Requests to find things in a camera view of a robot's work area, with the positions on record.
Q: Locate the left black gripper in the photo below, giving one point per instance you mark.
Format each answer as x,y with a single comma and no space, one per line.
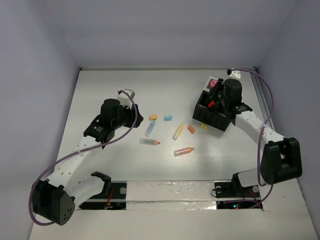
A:
135,117

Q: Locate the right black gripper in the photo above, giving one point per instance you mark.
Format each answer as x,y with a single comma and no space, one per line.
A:
214,90

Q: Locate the pink cap marker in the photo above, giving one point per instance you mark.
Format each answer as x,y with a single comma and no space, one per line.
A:
212,83

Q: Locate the light blue marker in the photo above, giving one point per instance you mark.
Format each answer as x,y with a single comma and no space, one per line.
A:
150,128

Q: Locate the light blue marker cap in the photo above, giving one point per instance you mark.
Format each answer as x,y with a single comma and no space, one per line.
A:
168,118

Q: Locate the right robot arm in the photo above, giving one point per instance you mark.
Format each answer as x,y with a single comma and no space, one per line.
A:
278,157

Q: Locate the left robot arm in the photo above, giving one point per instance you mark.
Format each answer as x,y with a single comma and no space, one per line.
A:
64,186

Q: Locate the black and white organizer box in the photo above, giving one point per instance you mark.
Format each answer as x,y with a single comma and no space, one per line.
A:
206,113

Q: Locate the orange tip clear marker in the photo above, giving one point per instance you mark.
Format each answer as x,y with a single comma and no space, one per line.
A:
150,142

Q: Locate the yellow marker cap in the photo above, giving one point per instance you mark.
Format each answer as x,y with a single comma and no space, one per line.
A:
204,126

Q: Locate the dark orange marker cap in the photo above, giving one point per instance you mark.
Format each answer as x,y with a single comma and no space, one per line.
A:
191,129

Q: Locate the yellow marker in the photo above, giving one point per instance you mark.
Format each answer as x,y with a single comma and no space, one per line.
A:
178,132

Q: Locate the red orange marker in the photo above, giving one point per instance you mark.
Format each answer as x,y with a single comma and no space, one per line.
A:
183,151

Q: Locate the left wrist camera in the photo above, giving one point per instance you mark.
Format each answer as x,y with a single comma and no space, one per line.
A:
125,97

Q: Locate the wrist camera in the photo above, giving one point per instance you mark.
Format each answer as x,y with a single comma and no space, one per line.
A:
234,74
125,97

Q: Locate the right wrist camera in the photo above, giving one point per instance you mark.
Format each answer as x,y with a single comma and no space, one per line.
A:
234,74

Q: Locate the aluminium rail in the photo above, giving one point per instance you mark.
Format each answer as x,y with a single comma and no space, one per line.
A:
267,120

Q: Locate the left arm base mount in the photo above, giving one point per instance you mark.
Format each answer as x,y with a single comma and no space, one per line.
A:
114,200

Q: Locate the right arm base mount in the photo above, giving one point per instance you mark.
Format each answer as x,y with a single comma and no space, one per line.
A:
232,196

